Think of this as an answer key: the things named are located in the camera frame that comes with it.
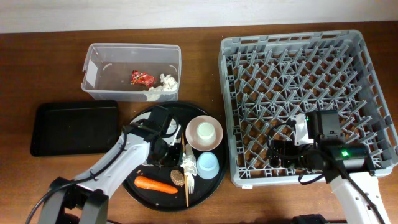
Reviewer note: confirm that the pink plastic bowl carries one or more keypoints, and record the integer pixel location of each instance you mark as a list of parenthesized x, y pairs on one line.
[(190, 132)]

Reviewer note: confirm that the red snack wrapper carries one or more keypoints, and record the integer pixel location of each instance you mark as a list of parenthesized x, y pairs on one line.
[(142, 79)]

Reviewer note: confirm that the clear plastic waste bin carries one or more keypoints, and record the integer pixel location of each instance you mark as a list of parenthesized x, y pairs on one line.
[(108, 68)]

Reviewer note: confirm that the wooden chopstick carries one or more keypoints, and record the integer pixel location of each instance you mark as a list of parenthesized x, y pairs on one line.
[(185, 175)]

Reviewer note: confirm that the light blue plastic cup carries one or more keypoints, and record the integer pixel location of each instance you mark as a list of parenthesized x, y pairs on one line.
[(207, 165)]

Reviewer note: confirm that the orange carrot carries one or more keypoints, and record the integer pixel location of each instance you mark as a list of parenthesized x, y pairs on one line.
[(149, 184)]

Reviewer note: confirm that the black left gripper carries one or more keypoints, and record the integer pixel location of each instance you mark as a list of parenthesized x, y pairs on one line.
[(175, 160)]

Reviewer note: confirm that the white plastic fork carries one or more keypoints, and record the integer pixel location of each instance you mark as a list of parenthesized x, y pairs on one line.
[(190, 178)]

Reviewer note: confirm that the round black tray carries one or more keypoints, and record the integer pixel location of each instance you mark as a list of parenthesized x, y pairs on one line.
[(203, 188)]

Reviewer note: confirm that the rectangular black tray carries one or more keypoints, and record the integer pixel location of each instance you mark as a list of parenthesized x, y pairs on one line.
[(81, 127)]

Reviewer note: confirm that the crumpled white tissue in bin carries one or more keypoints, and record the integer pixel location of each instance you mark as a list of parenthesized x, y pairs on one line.
[(168, 84)]

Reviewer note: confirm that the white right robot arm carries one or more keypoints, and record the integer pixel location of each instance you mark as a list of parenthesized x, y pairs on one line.
[(347, 168)]

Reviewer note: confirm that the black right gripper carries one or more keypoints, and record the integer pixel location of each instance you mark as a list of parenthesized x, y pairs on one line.
[(287, 147)]

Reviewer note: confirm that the white napkin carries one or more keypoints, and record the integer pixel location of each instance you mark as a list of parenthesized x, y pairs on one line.
[(189, 164)]

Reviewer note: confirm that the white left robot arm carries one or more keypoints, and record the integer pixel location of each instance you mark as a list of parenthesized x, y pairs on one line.
[(143, 142)]

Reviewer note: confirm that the grey plastic dishwasher rack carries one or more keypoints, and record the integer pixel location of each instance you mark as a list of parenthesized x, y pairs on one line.
[(268, 79)]

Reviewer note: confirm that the grey bowl with food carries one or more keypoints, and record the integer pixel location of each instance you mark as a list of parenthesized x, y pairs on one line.
[(140, 118)]

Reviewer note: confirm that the white plastic cup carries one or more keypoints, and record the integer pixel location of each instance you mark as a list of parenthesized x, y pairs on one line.
[(205, 134)]

